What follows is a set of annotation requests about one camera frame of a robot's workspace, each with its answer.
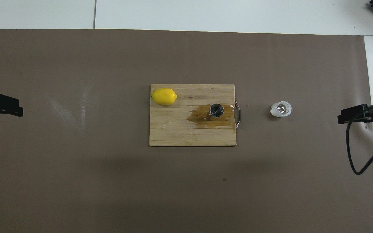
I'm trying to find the clear faceted glass cup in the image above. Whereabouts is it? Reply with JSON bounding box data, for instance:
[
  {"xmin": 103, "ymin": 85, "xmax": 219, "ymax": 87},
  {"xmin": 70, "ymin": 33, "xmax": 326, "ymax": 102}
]
[{"xmin": 270, "ymin": 101, "xmax": 293, "ymax": 118}]

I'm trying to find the steel double jigger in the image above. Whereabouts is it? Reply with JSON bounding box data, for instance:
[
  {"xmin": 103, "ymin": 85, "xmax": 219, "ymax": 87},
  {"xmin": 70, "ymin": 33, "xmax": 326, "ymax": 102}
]
[{"xmin": 209, "ymin": 103, "xmax": 225, "ymax": 122}]

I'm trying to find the yellow lemon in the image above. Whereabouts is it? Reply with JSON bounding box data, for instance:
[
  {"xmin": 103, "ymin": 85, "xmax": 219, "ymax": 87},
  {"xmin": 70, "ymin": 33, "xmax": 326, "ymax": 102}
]
[{"xmin": 151, "ymin": 88, "xmax": 178, "ymax": 106}]

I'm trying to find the wooden cutting board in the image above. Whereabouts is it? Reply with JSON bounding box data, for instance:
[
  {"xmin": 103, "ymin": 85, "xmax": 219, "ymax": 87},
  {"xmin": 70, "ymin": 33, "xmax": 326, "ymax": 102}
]
[{"xmin": 149, "ymin": 84, "xmax": 241, "ymax": 147}]

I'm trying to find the brown paper table mat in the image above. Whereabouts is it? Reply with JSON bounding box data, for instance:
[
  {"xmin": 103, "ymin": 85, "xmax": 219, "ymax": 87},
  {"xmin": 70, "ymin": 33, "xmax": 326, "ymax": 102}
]
[{"xmin": 0, "ymin": 28, "xmax": 373, "ymax": 233}]

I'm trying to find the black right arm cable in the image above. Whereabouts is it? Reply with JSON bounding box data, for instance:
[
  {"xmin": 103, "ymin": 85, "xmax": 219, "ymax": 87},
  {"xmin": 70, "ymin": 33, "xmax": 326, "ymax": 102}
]
[{"xmin": 346, "ymin": 103, "xmax": 373, "ymax": 175}]

